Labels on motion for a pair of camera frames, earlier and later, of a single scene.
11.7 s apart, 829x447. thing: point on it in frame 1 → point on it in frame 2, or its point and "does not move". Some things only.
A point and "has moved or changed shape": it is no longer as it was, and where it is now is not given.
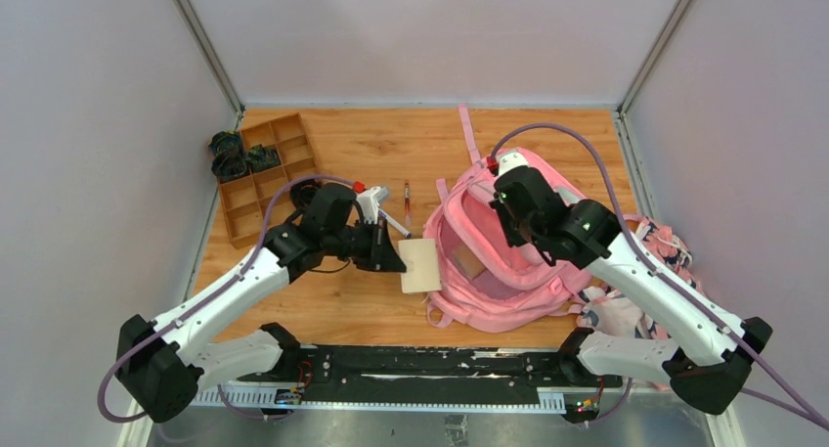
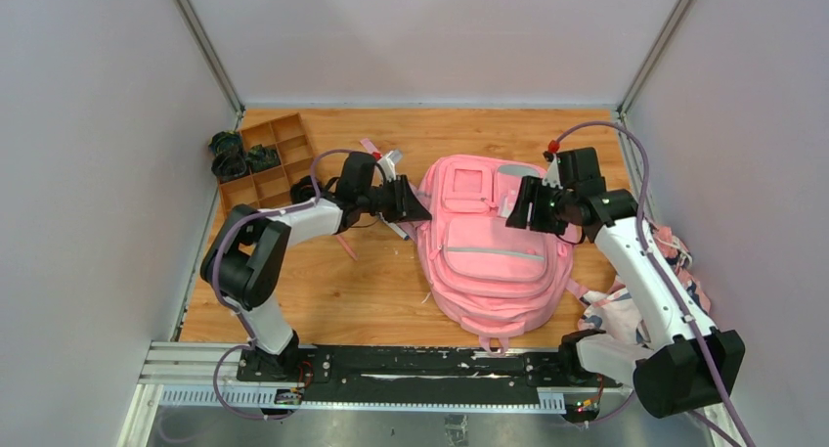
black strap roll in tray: [302, 192] does not move
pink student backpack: [476, 274] has moved or changed shape
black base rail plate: [356, 374] does not move
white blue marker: [394, 223] does not move
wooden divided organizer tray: [243, 200] does not move
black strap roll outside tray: [229, 166] does not move
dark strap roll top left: [227, 144] does not move
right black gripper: [510, 238] → [532, 190]
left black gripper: [378, 246] → [397, 198]
